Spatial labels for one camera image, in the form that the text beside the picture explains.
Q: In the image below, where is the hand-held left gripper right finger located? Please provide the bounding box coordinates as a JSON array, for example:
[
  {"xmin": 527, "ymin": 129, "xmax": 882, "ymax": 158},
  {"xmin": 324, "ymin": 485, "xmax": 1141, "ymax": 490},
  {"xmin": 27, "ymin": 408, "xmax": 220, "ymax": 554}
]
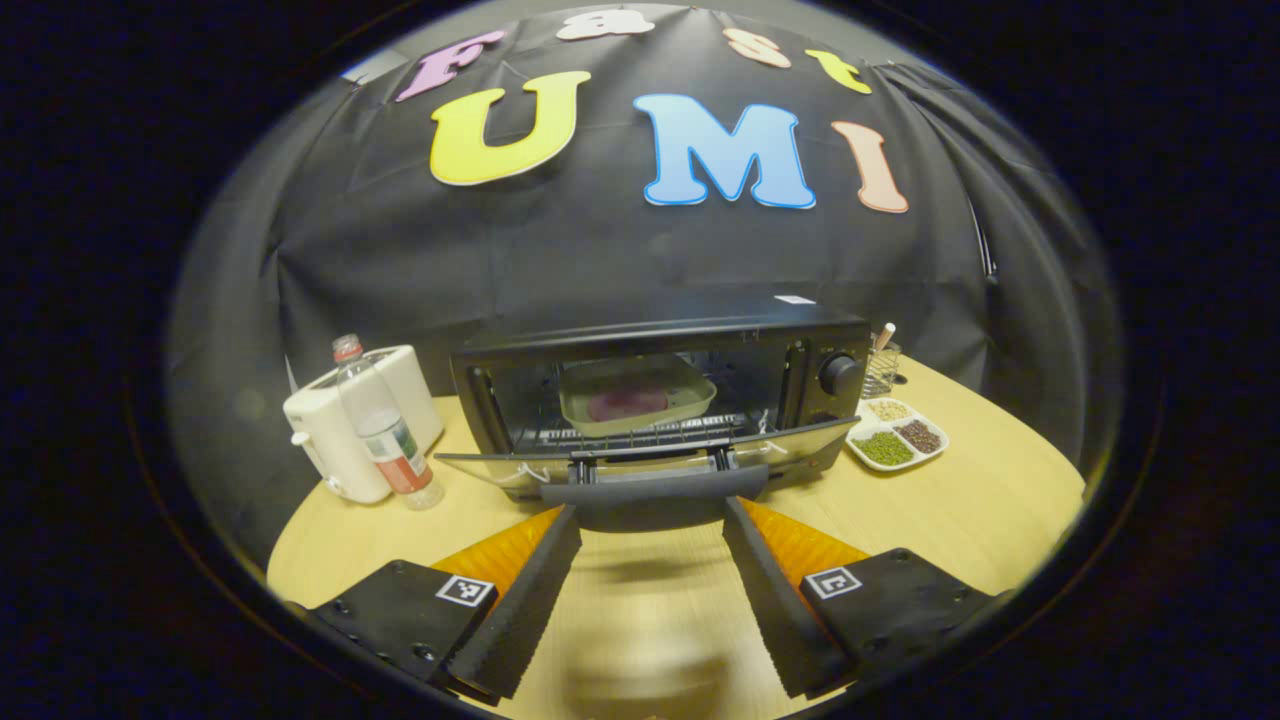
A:
[{"xmin": 720, "ymin": 496, "xmax": 1011, "ymax": 701}]

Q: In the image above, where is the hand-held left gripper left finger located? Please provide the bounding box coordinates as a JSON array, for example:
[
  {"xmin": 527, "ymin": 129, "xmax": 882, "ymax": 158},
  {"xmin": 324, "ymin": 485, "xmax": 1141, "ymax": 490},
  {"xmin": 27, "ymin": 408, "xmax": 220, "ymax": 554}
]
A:
[{"xmin": 300, "ymin": 505, "xmax": 583, "ymax": 703}]

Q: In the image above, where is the purple food slice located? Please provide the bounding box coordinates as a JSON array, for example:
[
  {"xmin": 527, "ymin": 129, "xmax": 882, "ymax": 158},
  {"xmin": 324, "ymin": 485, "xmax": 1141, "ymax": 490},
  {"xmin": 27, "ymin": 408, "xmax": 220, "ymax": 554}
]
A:
[{"xmin": 586, "ymin": 387, "xmax": 670, "ymax": 424}]

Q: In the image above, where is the green baking dish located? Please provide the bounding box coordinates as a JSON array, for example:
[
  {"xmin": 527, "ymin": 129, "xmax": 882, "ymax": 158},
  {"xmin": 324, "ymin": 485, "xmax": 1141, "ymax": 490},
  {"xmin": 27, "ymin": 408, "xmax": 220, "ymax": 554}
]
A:
[{"xmin": 557, "ymin": 353, "xmax": 719, "ymax": 438}]

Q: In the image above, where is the black electric oven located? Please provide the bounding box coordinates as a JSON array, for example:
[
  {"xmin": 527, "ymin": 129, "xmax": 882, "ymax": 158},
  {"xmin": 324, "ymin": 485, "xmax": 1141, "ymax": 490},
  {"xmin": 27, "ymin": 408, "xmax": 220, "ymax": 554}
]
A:
[{"xmin": 434, "ymin": 293, "xmax": 873, "ymax": 533}]

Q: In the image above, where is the white divided plate of beans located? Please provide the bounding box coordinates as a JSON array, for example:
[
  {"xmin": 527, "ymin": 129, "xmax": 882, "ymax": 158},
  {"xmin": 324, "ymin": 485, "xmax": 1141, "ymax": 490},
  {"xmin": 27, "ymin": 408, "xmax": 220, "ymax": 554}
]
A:
[{"xmin": 845, "ymin": 396, "xmax": 950, "ymax": 473}]

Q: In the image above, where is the clear bottle with red label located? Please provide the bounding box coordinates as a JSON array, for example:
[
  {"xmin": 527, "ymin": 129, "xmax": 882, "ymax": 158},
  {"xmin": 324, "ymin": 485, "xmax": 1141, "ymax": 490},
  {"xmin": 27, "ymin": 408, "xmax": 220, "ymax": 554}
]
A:
[{"xmin": 331, "ymin": 334, "xmax": 445, "ymax": 512}]

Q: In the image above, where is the white toaster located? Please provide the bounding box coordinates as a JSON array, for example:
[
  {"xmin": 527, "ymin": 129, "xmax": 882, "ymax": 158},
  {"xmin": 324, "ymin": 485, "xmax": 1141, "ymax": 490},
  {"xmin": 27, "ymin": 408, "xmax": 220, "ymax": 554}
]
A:
[{"xmin": 283, "ymin": 345, "xmax": 445, "ymax": 505}]

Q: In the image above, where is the black backdrop cloth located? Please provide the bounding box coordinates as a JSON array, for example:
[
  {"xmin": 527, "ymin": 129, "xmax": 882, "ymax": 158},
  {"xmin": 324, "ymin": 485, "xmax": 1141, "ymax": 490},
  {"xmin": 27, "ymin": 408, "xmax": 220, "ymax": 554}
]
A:
[{"xmin": 165, "ymin": 5, "xmax": 1121, "ymax": 566}]

